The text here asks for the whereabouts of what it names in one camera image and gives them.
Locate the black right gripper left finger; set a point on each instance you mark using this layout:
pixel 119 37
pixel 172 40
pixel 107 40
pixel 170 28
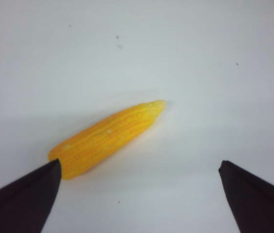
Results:
pixel 26 203

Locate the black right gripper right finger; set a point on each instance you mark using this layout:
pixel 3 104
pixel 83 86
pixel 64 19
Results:
pixel 251 199

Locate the yellow corn cob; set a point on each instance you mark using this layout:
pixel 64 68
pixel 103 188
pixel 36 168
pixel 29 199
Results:
pixel 89 147

